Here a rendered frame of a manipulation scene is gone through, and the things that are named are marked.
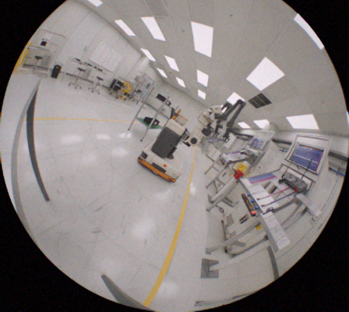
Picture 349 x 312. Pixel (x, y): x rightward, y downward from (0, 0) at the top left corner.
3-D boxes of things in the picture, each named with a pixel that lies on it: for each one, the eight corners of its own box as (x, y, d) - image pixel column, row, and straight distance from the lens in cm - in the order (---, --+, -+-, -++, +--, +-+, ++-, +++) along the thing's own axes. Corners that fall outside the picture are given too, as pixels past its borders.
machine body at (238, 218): (223, 253, 163) (267, 227, 138) (219, 217, 199) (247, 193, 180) (249, 257, 215) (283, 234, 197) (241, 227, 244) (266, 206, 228)
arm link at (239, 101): (238, 97, 165) (241, 96, 157) (243, 104, 169) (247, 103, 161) (218, 117, 149) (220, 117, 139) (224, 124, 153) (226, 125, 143)
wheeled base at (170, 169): (135, 161, 154) (143, 148, 141) (148, 148, 208) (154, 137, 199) (173, 185, 160) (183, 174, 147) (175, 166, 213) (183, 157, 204)
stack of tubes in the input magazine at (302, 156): (314, 171, 156) (322, 150, 166) (289, 160, 183) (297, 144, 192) (315, 176, 167) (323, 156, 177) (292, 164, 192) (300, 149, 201)
